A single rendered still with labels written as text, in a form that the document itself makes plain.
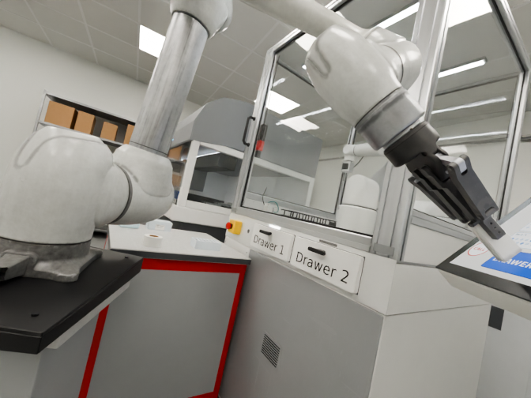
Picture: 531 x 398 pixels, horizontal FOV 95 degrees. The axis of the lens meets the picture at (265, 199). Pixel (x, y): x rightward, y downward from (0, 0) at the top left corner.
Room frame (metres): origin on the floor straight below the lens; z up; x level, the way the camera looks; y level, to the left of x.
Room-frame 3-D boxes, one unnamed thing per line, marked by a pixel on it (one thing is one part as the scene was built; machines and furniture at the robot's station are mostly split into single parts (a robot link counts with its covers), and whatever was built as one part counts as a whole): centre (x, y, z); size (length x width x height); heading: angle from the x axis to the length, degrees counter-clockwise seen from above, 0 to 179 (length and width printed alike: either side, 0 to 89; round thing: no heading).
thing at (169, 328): (1.27, 0.42, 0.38); 0.62 x 0.58 x 0.76; 34
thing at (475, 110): (0.92, -0.76, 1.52); 0.87 x 0.01 x 0.86; 124
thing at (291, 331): (1.33, -0.49, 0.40); 1.03 x 0.95 x 0.80; 34
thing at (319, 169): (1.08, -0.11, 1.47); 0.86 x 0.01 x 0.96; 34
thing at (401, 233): (1.33, -0.48, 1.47); 1.02 x 0.95 x 1.04; 34
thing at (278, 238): (1.10, -0.06, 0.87); 0.29 x 0.02 x 0.11; 34
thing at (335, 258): (0.84, -0.23, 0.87); 0.29 x 0.02 x 0.11; 34
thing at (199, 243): (1.19, 0.24, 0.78); 0.12 x 0.08 x 0.04; 122
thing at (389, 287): (1.33, -0.49, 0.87); 1.02 x 0.95 x 0.14; 34
